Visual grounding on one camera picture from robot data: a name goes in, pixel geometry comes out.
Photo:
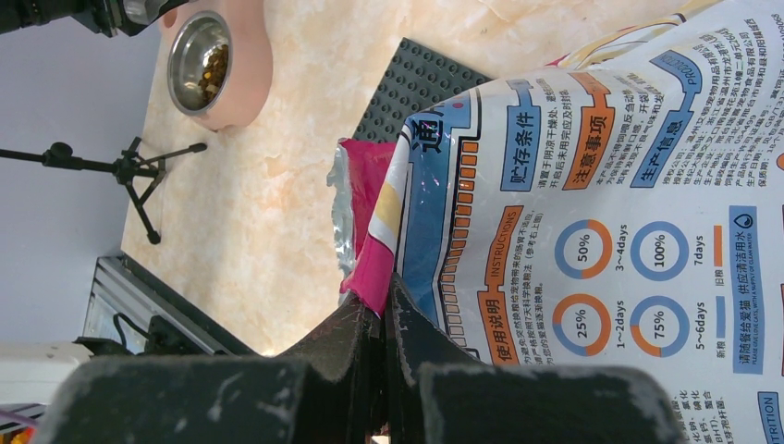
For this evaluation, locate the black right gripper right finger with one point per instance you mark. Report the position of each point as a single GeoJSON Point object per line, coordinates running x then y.
{"type": "Point", "coordinates": [440, 393]}

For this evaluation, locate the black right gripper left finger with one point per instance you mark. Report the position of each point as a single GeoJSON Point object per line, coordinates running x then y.
{"type": "Point", "coordinates": [323, 389]}

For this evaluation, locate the pet food bag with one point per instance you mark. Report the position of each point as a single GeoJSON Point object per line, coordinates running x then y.
{"type": "Point", "coordinates": [623, 205]}

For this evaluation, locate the pink double bowl stand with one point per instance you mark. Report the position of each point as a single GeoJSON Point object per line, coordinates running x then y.
{"type": "Point", "coordinates": [250, 78]}

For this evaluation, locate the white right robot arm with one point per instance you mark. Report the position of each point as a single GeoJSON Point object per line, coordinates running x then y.
{"type": "Point", "coordinates": [31, 374]}

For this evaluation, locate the brown pet food kibble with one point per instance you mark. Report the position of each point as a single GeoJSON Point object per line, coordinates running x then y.
{"type": "Point", "coordinates": [214, 73]}

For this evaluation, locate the black mini tripod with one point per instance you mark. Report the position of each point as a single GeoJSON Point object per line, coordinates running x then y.
{"type": "Point", "coordinates": [138, 175]}

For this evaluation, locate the dark grey studded baseplate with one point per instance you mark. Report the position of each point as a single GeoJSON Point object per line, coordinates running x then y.
{"type": "Point", "coordinates": [415, 78]}

